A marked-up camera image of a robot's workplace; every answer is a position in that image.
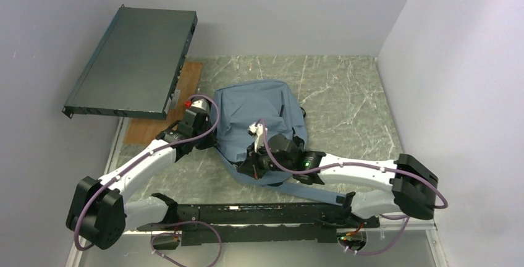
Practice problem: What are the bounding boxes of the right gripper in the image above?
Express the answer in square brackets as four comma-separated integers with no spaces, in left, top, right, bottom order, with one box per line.
[238,140,294,180]

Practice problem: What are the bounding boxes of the blue backpack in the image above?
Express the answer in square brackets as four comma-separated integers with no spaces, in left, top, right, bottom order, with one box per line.
[213,79,355,206]

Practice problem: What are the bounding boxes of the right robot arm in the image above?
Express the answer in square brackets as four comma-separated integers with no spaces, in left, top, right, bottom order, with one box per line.
[235,134,438,227]

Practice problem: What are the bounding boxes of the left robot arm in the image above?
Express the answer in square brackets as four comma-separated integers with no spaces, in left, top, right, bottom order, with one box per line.
[66,105,216,251]

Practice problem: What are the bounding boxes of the brown wooden board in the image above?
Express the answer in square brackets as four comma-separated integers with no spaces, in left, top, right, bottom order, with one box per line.
[123,62,203,145]

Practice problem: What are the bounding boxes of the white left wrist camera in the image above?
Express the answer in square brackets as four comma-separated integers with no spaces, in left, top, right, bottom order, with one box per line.
[184,98,210,114]

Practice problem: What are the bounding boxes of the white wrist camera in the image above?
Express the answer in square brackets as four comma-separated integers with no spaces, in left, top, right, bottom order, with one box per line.
[184,98,210,114]
[248,122,267,153]

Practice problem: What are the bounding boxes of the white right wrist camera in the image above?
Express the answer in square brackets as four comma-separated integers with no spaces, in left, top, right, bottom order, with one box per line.
[248,122,267,153]

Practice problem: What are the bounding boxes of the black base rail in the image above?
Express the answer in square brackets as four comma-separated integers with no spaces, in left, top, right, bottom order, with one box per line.
[137,201,381,246]

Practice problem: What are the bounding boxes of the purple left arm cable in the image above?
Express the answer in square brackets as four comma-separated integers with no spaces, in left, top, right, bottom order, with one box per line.
[72,94,224,267]

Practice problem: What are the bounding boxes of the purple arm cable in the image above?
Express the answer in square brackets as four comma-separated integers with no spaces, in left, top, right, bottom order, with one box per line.
[72,94,224,267]
[255,117,449,257]

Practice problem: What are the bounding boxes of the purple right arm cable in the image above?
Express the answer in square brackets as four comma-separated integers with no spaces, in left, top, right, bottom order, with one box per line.
[255,117,449,257]

